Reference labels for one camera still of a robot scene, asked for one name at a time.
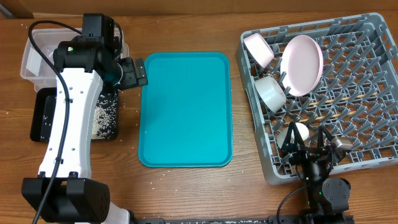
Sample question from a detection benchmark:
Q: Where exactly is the large white plate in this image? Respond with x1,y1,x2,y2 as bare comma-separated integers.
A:
280,35,323,96

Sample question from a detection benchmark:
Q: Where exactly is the black plastic tray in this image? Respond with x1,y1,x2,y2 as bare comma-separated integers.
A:
29,85,119,143

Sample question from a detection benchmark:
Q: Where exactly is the grey bowl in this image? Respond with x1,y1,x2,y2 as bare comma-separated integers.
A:
254,76,287,113

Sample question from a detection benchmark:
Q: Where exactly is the wooden chopstick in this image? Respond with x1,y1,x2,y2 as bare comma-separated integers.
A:
282,111,355,125
309,95,365,106

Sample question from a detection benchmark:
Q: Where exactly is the rice pile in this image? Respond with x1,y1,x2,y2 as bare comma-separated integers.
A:
40,90,119,140

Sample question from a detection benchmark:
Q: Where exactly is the grey dishwasher rack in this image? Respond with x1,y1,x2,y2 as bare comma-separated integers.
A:
236,13,397,185

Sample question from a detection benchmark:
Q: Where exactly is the clear plastic bin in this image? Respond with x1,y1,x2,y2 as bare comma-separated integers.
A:
21,26,126,97

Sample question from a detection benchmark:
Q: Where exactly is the white paper cup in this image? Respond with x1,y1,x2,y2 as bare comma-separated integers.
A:
276,123,309,148

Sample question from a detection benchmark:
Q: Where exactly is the teal serving tray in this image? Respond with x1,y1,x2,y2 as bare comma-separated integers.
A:
138,52,233,167

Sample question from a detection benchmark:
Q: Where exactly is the pink bowl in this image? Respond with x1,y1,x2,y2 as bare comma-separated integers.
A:
243,33,274,68

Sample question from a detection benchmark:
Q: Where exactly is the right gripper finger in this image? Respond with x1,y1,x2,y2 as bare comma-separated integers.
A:
317,125,334,149
281,122,304,152

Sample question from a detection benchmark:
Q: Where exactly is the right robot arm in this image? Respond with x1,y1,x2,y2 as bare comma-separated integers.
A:
276,122,354,224

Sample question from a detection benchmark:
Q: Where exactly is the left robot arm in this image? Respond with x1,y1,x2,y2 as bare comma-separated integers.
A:
22,13,148,223

